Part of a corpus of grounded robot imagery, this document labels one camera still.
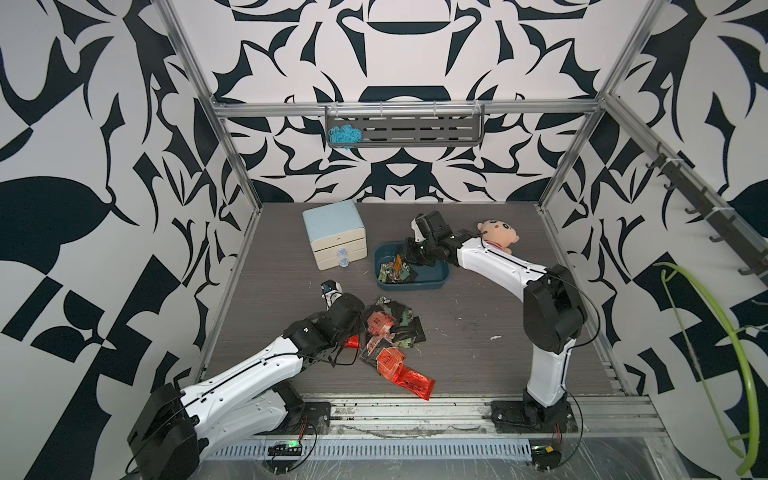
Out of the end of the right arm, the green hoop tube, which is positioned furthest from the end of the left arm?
the green hoop tube

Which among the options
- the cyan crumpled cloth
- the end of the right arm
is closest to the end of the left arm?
the end of the right arm

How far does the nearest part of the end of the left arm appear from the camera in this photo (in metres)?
0.56
